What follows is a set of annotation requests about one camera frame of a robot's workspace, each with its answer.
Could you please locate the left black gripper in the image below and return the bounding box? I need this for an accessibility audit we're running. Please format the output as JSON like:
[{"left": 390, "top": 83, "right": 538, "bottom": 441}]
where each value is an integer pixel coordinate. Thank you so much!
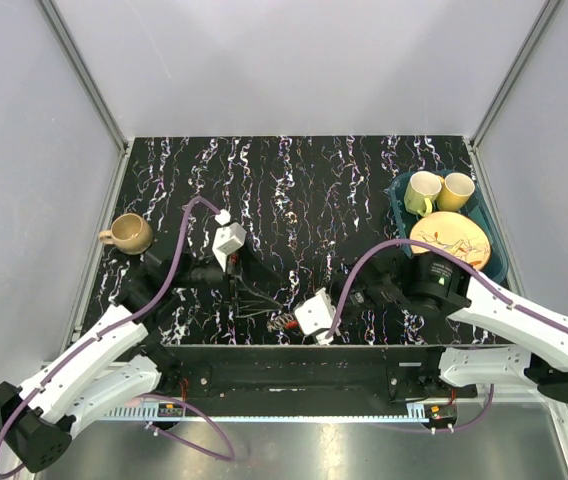
[{"left": 171, "top": 236, "right": 283, "bottom": 316}]

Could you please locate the red grey key holder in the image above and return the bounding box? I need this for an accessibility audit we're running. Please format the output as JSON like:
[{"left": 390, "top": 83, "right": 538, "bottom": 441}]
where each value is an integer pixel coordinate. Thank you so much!
[{"left": 266, "top": 313, "right": 298, "bottom": 332}]

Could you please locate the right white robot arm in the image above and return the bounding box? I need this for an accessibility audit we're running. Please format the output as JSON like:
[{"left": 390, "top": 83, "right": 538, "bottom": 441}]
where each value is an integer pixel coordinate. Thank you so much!
[{"left": 327, "top": 247, "right": 568, "bottom": 404}]

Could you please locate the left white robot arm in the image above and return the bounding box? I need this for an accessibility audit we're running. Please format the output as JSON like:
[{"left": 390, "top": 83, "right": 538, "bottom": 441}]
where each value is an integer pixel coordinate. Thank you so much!
[{"left": 0, "top": 247, "right": 283, "bottom": 473}]

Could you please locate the black base bar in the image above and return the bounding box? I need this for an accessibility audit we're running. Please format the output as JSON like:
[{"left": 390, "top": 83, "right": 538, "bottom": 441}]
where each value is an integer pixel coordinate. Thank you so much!
[{"left": 158, "top": 345, "right": 458, "bottom": 417}]

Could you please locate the teal plastic bin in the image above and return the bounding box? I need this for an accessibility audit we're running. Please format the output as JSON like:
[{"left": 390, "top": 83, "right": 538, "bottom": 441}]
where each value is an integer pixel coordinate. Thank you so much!
[{"left": 385, "top": 172, "right": 509, "bottom": 283}]

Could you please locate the cream patterned plate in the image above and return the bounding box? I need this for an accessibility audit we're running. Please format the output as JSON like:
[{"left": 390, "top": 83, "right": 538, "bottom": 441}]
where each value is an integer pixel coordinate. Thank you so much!
[{"left": 409, "top": 211, "right": 491, "bottom": 271}]

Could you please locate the light green mug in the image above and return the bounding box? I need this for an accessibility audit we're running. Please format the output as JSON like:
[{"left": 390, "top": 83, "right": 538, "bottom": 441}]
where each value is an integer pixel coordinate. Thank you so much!
[{"left": 404, "top": 171, "right": 443, "bottom": 217}]

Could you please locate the tan ceramic mug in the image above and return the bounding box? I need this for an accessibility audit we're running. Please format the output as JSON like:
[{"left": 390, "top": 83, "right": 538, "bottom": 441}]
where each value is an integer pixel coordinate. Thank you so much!
[{"left": 98, "top": 213, "right": 153, "bottom": 255}]

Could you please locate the yellow mug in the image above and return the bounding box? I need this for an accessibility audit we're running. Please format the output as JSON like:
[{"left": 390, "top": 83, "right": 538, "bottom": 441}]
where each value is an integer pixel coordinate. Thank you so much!
[{"left": 436, "top": 172, "right": 475, "bottom": 212}]

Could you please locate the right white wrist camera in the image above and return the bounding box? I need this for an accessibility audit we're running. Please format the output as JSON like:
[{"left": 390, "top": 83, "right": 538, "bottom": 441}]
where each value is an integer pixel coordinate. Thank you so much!
[{"left": 293, "top": 287, "right": 335, "bottom": 345}]

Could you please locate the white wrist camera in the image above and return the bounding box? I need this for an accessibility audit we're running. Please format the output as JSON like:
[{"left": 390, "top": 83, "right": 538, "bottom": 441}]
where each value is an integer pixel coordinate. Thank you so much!
[
  {"left": 212, "top": 222, "right": 246, "bottom": 272},
  {"left": 293, "top": 287, "right": 335, "bottom": 345}
]

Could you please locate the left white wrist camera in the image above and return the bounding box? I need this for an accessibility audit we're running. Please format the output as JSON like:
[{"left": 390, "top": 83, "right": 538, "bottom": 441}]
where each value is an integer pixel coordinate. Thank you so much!
[{"left": 212, "top": 222, "right": 246, "bottom": 272}]

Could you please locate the purple floor cable left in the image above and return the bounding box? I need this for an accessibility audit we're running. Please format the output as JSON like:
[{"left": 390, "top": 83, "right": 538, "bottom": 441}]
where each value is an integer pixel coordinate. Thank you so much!
[{"left": 138, "top": 394, "right": 238, "bottom": 464}]

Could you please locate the purple floor cable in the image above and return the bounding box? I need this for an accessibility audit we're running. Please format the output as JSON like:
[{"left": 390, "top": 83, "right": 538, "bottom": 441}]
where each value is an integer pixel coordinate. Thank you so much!
[
  {"left": 378, "top": 384, "right": 498, "bottom": 436},
  {"left": 138, "top": 394, "right": 238, "bottom": 464}
]

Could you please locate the purple floor cable right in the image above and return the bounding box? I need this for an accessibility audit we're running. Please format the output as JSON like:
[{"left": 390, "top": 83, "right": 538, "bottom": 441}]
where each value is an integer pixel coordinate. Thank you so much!
[{"left": 378, "top": 384, "right": 498, "bottom": 436}]

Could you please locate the left aluminium frame post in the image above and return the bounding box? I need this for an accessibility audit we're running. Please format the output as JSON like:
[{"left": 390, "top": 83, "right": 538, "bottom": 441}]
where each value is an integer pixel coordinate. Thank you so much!
[{"left": 36, "top": 0, "right": 133, "bottom": 154}]

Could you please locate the aluminium frame post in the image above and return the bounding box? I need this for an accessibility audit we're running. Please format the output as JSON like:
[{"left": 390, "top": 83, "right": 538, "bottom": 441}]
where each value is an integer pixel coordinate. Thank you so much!
[
  {"left": 36, "top": 0, "right": 133, "bottom": 154},
  {"left": 468, "top": 0, "right": 565, "bottom": 151}
]

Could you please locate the right aluminium frame post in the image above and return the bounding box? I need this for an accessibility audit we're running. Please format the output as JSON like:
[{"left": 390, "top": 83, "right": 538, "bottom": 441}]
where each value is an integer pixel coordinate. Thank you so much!
[{"left": 468, "top": 0, "right": 565, "bottom": 151}]

